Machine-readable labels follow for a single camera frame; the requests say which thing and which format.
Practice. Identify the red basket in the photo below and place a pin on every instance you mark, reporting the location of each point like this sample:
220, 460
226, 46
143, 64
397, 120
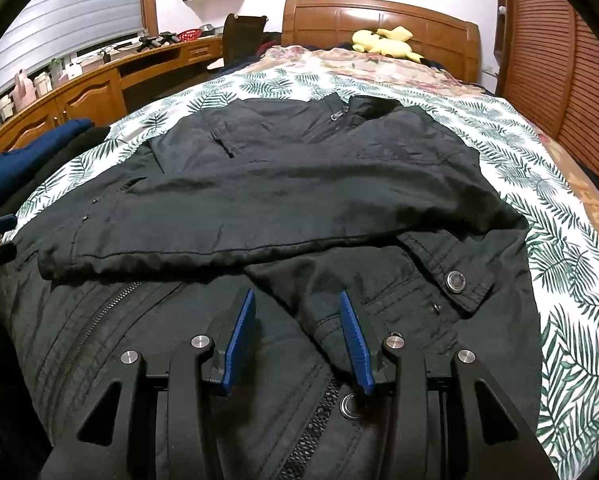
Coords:
189, 35

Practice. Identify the wooden headboard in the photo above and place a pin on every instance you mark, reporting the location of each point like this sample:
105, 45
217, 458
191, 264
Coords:
429, 25

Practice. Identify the leaf-print blanket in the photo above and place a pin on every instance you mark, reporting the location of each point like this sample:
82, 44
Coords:
554, 200

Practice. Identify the wooden window frame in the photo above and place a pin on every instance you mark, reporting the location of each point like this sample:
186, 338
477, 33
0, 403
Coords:
149, 0

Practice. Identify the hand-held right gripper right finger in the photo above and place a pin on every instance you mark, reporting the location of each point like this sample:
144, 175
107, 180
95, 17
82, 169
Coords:
354, 345

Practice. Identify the grey window blind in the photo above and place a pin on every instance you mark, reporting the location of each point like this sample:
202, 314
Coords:
69, 20

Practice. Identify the black jacket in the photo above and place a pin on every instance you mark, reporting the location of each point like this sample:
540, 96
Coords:
279, 200

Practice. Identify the black clamp tool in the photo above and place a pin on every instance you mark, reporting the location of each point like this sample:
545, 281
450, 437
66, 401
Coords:
168, 37
147, 42

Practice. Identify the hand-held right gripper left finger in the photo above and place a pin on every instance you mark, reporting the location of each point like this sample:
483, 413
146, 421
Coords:
239, 340

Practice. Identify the floral quilt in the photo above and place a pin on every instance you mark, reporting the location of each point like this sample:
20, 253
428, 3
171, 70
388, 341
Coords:
339, 65

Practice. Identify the white jar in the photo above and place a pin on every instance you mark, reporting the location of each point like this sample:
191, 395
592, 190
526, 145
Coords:
41, 86

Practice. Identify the dark wooden chair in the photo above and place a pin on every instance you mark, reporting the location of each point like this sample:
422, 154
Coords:
242, 40

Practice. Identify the pink jug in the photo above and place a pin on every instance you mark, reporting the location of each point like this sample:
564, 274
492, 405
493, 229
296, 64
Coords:
23, 90

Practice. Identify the wooden slatted wardrobe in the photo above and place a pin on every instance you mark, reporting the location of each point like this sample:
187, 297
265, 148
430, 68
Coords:
554, 60

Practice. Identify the yellow plush toy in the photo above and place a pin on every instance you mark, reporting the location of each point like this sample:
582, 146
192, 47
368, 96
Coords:
384, 45

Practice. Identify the wooden desk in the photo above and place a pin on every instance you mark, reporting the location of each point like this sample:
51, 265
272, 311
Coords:
89, 95

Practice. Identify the navy folded clothes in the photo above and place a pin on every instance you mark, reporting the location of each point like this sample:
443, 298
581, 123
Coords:
24, 160

